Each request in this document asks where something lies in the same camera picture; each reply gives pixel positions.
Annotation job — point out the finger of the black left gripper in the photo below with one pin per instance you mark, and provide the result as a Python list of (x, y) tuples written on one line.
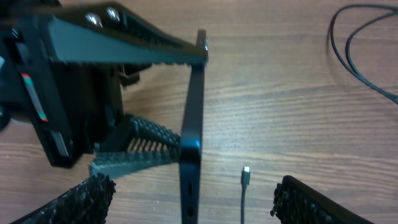
[(110, 33), (135, 144)]

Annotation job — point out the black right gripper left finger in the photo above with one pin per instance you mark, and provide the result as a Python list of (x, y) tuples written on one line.
[(86, 203)]

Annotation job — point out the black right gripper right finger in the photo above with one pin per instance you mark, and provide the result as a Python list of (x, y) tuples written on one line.
[(295, 202)]

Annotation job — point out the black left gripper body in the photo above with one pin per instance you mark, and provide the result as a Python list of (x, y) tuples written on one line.
[(72, 106)]

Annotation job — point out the blue screen smartphone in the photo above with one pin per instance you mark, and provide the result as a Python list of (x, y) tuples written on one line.
[(190, 146)]

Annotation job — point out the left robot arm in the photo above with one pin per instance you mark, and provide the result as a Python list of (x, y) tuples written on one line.
[(63, 69)]

